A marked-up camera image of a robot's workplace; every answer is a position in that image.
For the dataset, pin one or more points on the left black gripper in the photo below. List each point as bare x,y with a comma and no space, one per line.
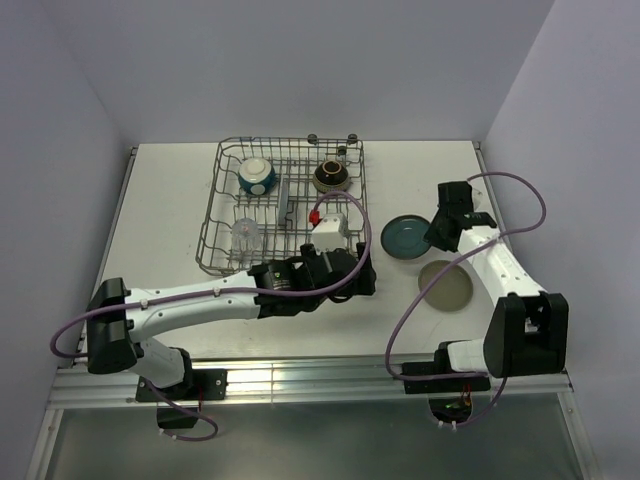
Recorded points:
363,284

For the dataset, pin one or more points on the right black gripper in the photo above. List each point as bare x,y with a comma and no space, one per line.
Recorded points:
432,237

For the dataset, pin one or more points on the teal glazed saucer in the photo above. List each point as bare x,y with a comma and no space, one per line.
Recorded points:
403,237

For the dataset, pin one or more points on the clear drinking glass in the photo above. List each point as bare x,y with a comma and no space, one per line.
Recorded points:
245,238

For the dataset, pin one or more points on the beige ceramic saucer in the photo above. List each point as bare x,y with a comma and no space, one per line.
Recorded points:
452,293

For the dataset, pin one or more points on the light blue scalloped plate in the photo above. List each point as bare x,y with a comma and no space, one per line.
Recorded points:
284,205

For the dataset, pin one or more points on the dark patterned bowl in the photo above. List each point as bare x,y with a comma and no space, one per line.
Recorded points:
331,175

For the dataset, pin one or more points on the teal white-dotted bowl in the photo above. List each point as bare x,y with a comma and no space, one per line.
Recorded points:
256,176

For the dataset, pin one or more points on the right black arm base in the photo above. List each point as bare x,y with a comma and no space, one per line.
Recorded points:
439,385

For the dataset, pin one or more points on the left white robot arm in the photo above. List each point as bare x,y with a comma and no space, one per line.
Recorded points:
123,330

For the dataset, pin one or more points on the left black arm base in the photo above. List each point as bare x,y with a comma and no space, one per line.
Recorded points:
204,385

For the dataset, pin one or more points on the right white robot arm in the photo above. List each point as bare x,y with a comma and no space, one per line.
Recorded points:
528,330

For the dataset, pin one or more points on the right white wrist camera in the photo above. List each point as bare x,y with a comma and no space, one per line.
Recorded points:
477,198

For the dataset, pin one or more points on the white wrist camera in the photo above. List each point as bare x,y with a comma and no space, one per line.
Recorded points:
329,231
477,198

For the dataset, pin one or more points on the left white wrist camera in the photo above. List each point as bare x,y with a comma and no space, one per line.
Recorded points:
329,231

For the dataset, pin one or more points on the grey wire dish rack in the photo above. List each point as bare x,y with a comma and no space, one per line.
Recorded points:
293,158

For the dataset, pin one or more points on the aluminium front rail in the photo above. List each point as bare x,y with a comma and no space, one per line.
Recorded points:
275,381

